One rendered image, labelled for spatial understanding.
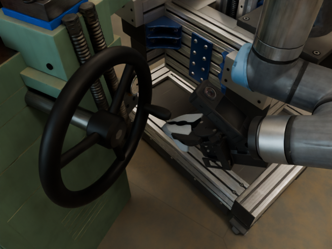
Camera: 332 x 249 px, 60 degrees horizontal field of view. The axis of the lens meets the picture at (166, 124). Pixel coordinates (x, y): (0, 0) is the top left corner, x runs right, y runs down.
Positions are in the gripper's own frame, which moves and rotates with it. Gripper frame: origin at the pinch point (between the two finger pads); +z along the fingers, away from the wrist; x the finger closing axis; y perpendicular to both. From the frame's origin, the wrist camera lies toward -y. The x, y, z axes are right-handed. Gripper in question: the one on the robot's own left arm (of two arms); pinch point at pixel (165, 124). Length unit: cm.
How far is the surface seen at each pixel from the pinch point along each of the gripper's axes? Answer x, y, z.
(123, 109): 0.7, -3.4, 11.3
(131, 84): 12.5, -2.9, 19.4
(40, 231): -25.4, 16.2, 34.0
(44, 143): -21.9, -15.0, -2.8
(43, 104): -12.8, -14.7, 12.8
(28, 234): -27.8, 12.9, 32.0
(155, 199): 17, 58, 49
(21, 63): -11.0, -22.3, 14.1
